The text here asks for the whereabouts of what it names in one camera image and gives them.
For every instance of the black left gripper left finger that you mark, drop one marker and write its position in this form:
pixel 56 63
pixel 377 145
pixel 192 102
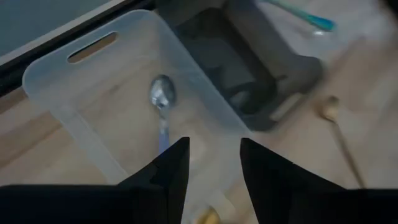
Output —
pixel 149 199

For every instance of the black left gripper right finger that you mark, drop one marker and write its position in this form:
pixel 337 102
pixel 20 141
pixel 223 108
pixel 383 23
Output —
pixel 280 199

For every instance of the iridescent blue purple spoon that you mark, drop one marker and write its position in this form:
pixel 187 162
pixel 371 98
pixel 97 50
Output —
pixel 311 18

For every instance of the dark grey plastic bin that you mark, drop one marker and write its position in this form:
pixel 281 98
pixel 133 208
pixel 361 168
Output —
pixel 280 62

